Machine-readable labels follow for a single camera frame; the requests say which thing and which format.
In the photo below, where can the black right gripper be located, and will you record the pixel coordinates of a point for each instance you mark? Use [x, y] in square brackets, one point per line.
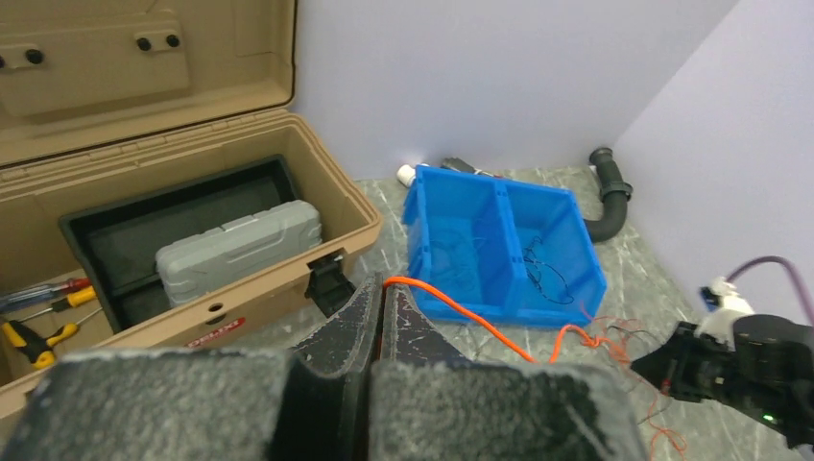
[691, 368]

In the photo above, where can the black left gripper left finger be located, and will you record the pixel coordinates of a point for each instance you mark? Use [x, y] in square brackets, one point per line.
[310, 402]

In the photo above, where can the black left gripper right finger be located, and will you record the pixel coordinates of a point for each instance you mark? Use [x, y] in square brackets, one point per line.
[440, 405]

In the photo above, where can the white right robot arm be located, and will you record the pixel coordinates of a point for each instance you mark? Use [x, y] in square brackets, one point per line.
[765, 373]

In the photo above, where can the blue plastic divided bin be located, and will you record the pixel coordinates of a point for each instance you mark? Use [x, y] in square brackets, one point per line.
[514, 253]

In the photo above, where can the grey case in toolbox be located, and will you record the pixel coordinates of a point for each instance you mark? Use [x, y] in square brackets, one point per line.
[208, 261]

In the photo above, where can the white cap behind bin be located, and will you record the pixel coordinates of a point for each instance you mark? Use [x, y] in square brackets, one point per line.
[406, 175]

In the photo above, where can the tan plastic toolbox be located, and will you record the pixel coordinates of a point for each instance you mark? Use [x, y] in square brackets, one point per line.
[128, 125]

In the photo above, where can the yellow black tool in toolbox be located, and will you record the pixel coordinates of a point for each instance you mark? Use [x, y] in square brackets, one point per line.
[39, 349]

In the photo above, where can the red handled screwdriver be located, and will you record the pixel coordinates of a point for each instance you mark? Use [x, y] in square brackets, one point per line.
[42, 293]

